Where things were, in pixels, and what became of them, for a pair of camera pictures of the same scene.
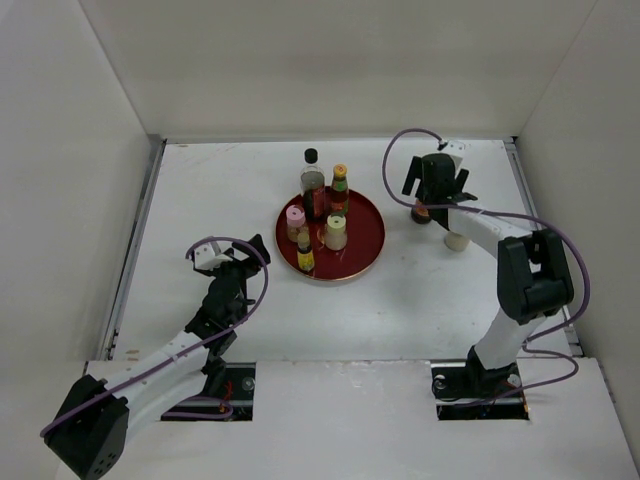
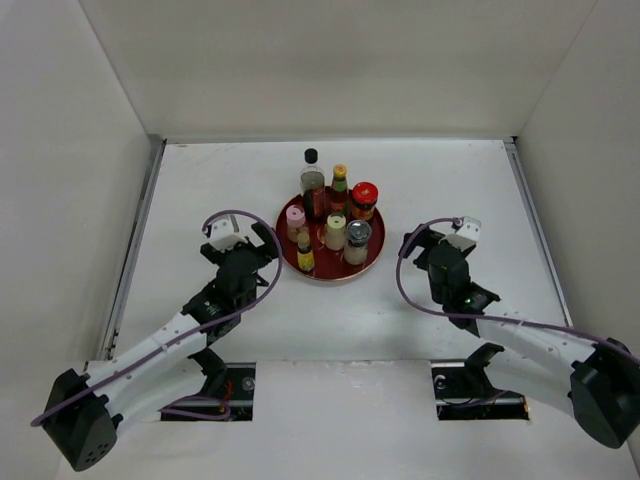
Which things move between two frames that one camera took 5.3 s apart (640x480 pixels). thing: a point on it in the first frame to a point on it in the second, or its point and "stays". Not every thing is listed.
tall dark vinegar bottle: [312, 180] stays
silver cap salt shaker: [455, 241] to [358, 234]
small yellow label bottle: [304, 251] stays
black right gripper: [416, 172] to [421, 239]
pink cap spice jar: [296, 221] stays
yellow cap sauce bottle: [339, 197] stays
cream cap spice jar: [336, 231] stays
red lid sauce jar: [421, 215] to [364, 199]
